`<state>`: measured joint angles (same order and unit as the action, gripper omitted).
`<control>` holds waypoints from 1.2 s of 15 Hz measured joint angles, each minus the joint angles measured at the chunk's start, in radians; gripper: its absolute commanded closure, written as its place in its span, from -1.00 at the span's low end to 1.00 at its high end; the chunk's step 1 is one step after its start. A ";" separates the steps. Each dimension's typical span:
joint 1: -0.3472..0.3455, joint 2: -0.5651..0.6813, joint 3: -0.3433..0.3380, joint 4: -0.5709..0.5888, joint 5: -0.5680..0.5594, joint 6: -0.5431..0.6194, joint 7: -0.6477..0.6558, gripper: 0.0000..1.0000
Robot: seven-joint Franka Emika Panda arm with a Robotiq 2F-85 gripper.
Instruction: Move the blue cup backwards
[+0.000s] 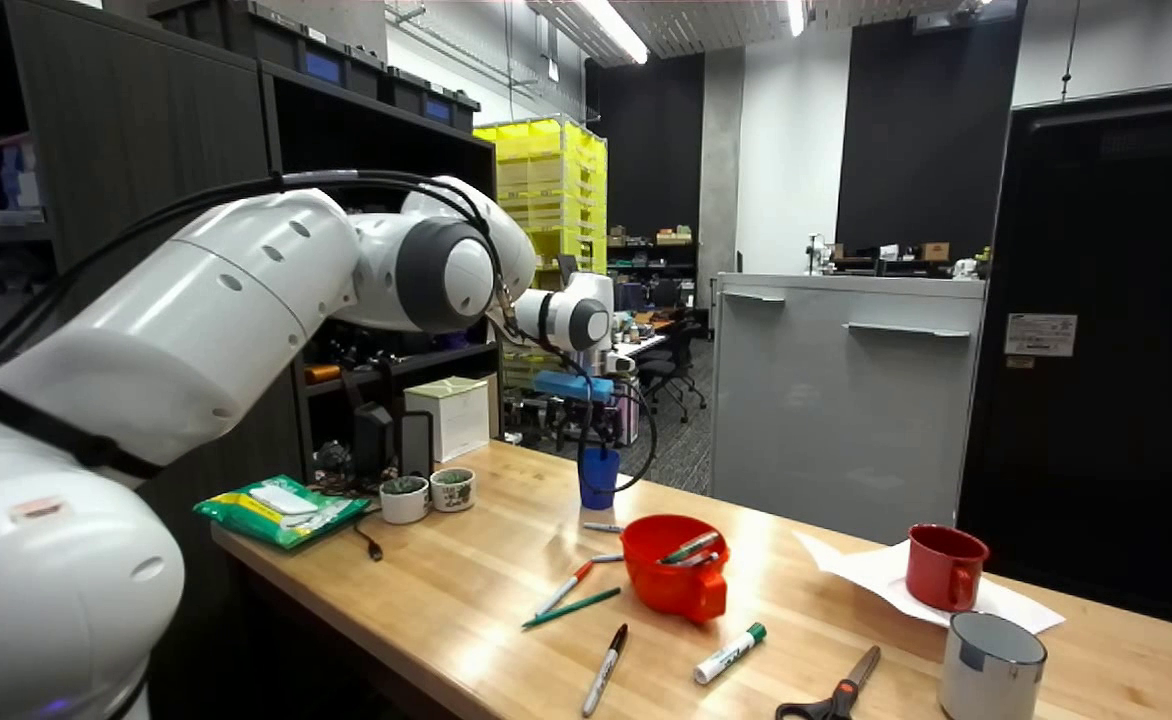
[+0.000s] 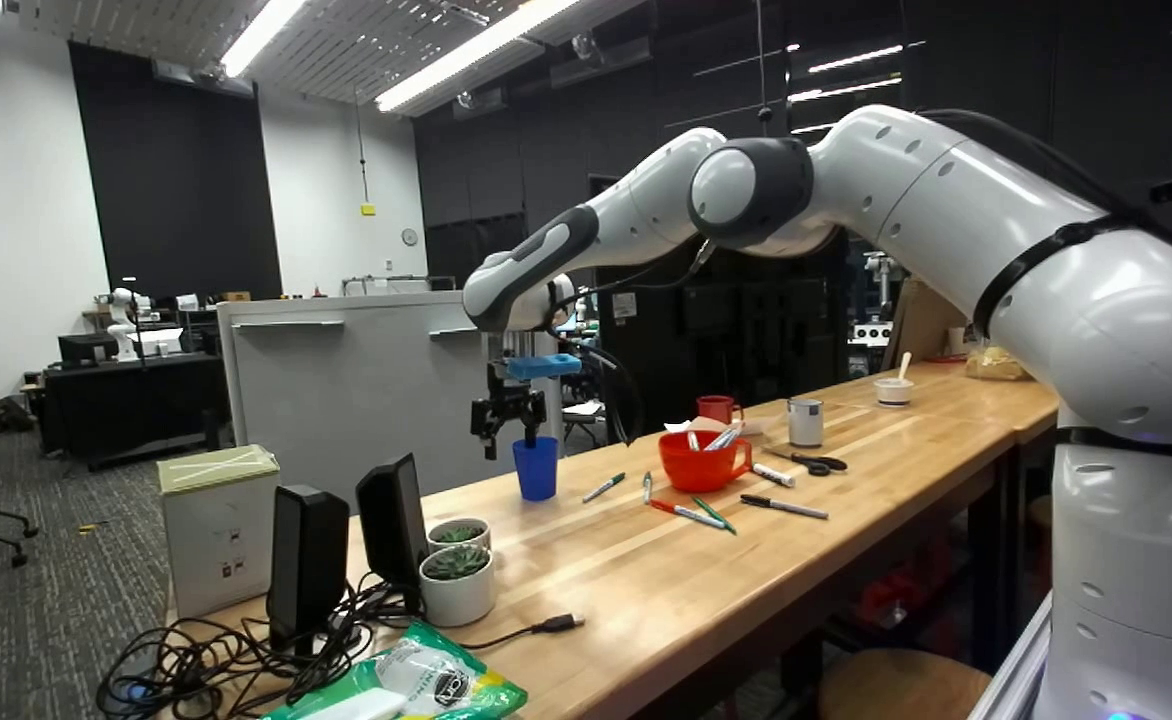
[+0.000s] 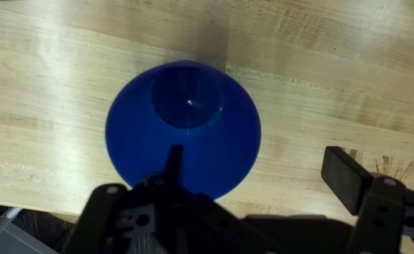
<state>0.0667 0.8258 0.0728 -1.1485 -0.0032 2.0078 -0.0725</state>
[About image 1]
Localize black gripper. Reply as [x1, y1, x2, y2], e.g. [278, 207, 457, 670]
[557, 396, 640, 482]

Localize blue plastic cup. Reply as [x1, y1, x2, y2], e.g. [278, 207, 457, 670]
[576, 440, 625, 514]

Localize orange plastic cup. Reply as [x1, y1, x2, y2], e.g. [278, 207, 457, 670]
[622, 508, 734, 629]

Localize small white cup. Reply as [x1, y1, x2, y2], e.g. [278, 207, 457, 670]
[429, 465, 481, 514]
[378, 473, 432, 524]

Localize black office chair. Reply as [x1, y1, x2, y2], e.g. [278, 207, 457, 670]
[638, 306, 712, 425]

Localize grey marker dark red cap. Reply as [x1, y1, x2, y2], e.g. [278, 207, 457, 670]
[655, 527, 726, 568]

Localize grey marker orange cap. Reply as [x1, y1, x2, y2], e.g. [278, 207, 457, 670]
[534, 552, 630, 619]

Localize thin green pen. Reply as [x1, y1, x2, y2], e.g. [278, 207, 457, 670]
[522, 582, 625, 633]

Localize white box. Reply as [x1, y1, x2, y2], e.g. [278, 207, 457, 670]
[402, 370, 495, 469]

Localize black marker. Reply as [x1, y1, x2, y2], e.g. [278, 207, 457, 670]
[576, 619, 632, 720]

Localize black box device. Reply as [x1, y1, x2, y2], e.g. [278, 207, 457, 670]
[311, 396, 404, 492]

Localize white marker green cap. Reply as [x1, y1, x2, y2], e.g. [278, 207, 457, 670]
[688, 616, 774, 687]

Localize grey cabinet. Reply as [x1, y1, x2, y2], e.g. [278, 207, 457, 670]
[707, 270, 991, 544]

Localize yellow rack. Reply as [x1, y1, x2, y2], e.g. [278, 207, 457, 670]
[472, 113, 612, 291]

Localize white paper sheet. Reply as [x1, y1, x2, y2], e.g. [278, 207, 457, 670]
[800, 533, 1069, 634]

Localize green wipes packet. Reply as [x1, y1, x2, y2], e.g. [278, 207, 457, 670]
[190, 473, 378, 552]

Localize black orange scissors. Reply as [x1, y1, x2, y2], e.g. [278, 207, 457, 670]
[774, 641, 884, 720]

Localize red mug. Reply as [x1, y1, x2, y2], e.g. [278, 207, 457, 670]
[905, 521, 996, 616]

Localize blue storage bin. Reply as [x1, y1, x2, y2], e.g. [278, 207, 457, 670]
[387, 72, 486, 137]
[293, 37, 354, 92]

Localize long ceiling light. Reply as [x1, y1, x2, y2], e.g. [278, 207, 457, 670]
[566, 0, 654, 68]

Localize grey metal can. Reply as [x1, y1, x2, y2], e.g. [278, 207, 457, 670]
[935, 606, 1051, 720]

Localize white label sign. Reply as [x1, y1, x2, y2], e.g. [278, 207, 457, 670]
[999, 306, 1081, 359]

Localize black cabinet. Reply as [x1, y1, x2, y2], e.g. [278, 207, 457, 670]
[956, 74, 1172, 633]

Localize dark shelf unit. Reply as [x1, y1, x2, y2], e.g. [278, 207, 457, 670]
[0, 0, 501, 533]

